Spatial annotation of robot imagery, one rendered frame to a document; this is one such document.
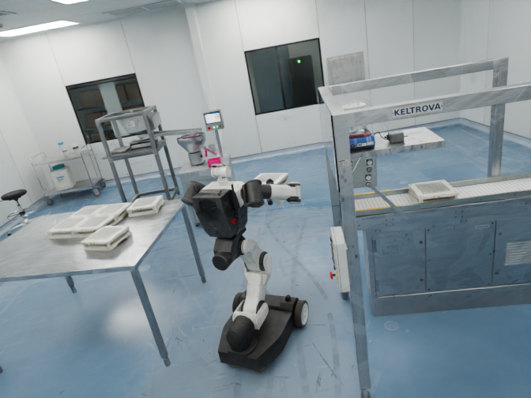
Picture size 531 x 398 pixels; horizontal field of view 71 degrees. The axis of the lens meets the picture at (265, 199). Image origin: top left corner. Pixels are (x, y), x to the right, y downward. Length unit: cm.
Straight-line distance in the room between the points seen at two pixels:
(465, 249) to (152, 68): 608
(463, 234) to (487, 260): 29
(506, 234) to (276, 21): 548
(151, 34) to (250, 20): 177
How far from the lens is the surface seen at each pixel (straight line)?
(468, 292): 309
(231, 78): 725
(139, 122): 551
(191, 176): 469
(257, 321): 266
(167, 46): 737
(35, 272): 297
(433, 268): 289
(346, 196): 169
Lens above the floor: 199
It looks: 22 degrees down
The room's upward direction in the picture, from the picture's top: 10 degrees counter-clockwise
